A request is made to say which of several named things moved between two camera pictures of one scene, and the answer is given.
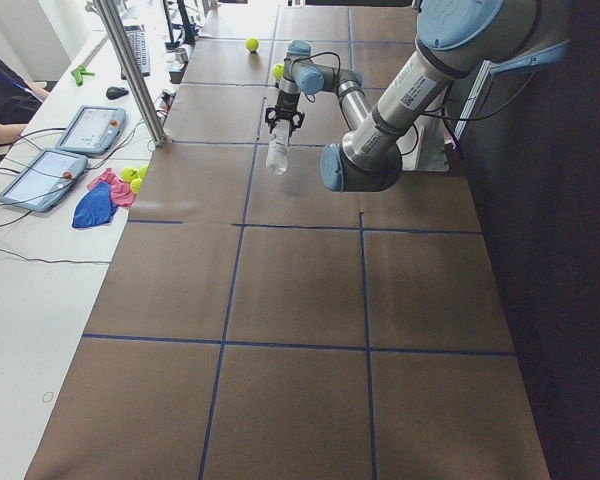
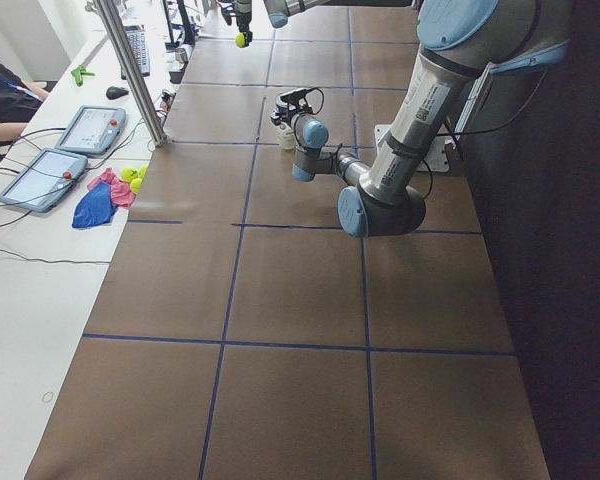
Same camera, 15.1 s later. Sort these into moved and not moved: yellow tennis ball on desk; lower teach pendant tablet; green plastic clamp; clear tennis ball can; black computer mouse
Moved: clear tennis ball can
Not moved: lower teach pendant tablet; yellow tennis ball on desk; black computer mouse; green plastic clamp
